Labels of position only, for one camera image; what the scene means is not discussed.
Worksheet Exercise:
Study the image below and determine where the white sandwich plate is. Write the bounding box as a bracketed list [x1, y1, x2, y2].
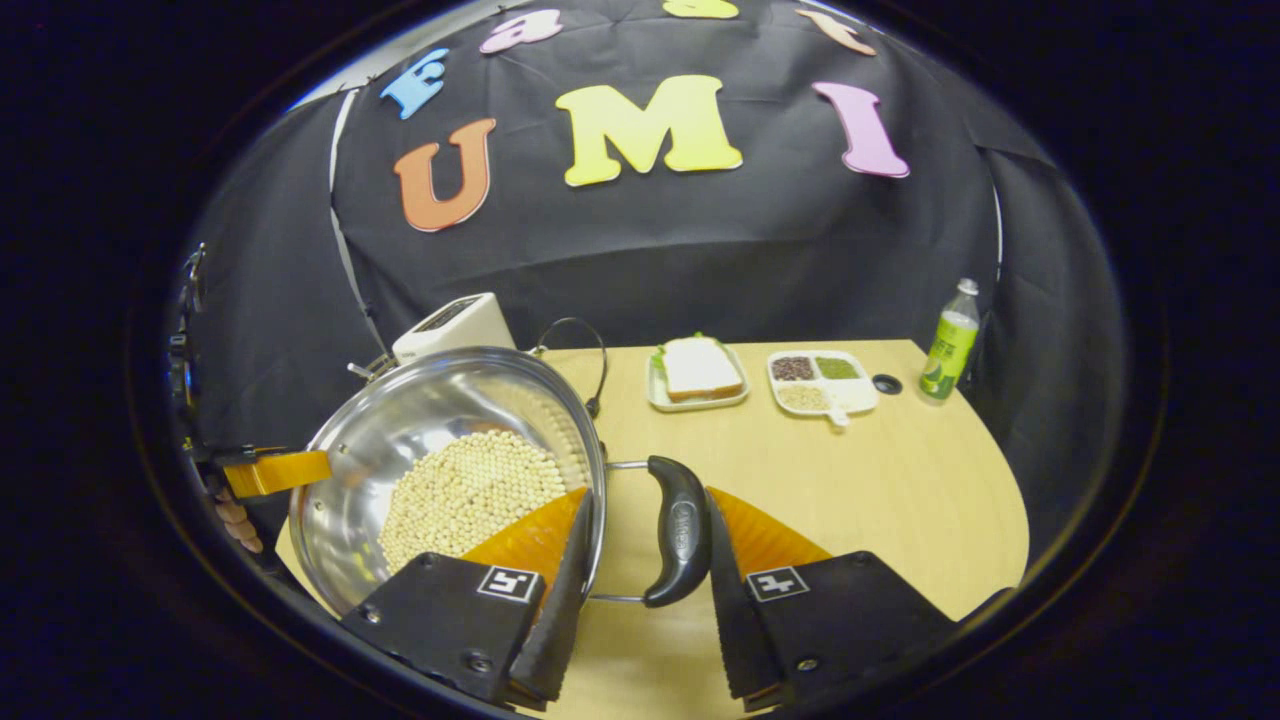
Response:
[645, 345, 751, 413]

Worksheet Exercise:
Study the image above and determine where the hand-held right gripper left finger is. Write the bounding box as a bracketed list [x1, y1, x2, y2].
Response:
[340, 487, 597, 709]

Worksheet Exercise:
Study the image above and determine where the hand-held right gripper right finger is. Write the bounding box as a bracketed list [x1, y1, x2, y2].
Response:
[705, 486, 959, 713]

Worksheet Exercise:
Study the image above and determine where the white divided grain tray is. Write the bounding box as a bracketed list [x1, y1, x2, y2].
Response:
[766, 349, 881, 428]

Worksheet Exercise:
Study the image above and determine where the stainless steel pot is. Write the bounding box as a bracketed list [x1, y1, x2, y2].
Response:
[288, 345, 713, 616]

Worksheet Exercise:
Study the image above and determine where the black backdrop cloth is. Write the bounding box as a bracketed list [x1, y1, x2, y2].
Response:
[170, 0, 1126, 561]

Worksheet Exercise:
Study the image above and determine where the white toaster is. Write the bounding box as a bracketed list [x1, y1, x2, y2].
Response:
[390, 292, 518, 366]

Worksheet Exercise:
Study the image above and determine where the black cooktop power cable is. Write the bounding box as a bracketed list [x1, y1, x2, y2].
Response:
[530, 317, 609, 419]

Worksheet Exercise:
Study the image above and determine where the white bread sandwich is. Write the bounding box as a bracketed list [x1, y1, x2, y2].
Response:
[655, 333, 745, 403]

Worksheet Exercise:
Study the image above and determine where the pile of soybeans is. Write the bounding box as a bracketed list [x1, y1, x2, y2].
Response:
[378, 428, 569, 573]

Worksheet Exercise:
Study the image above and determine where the green drink bottle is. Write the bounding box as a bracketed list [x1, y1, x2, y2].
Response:
[918, 278, 981, 404]

